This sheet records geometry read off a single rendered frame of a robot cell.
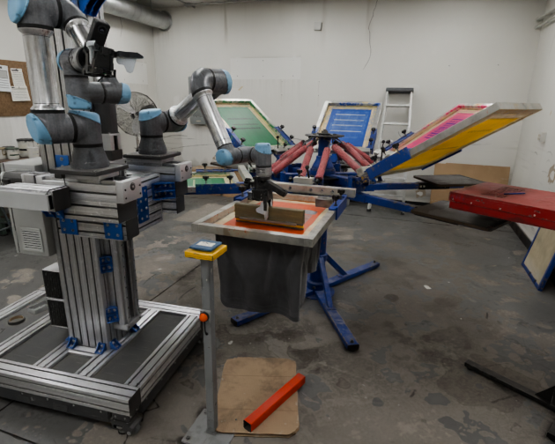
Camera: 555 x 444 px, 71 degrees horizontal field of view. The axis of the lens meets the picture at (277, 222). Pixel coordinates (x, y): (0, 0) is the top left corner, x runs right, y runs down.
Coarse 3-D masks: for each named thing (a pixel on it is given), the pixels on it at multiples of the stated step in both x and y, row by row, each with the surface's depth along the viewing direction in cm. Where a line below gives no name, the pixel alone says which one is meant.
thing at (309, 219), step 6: (294, 204) 234; (300, 204) 234; (306, 204) 234; (312, 204) 234; (312, 210) 223; (318, 210) 223; (306, 216) 210; (312, 216) 211; (306, 222) 200; (312, 222) 200; (264, 228) 189; (270, 228) 189; (276, 228) 189; (282, 228) 189; (288, 228) 190; (306, 228) 190; (300, 234) 181
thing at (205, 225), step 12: (228, 204) 216; (216, 216) 197; (324, 216) 198; (192, 228) 183; (204, 228) 181; (216, 228) 179; (228, 228) 176; (240, 228) 176; (324, 228) 185; (264, 240) 172; (276, 240) 170; (288, 240) 168; (300, 240) 166; (312, 240) 165
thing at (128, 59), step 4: (120, 52) 118; (124, 52) 118; (128, 52) 118; (132, 52) 118; (136, 52) 118; (120, 56) 119; (124, 56) 119; (128, 56) 119; (132, 56) 118; (136, 56) 118; (140, 56) 118; (116, 60) 120; (120, 60) 120; (124, 60) 120; (128, 60) 120; (132, 60) 119; (136, 60) 120; (124, 64) 120; (128, 64) 120; (132, 64) 120; (128, 68) 120; (132, 68) 120
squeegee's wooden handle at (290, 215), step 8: (240, 208) 194; (248, 208) 193; (272, 208) 188; (280, 208) 187; (288, 208) 187; (240, 216) 195; (248, 216) 194; (256, 216) 192; (272, 216) 189; (280, 216) 188; (288, 216) 187; (296, 216) 185; (304, 216) 186
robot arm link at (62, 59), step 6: (66, 48) 129; (72, 48) 126; (60, 54) 128; (66, 54) 126; (60, 60) 129; (66, 60) 126; (60, 66) 130; (66, 66) 128; (72, 66) 126; (66, 72) 128; (72, 72) 128; (78, 72) 129
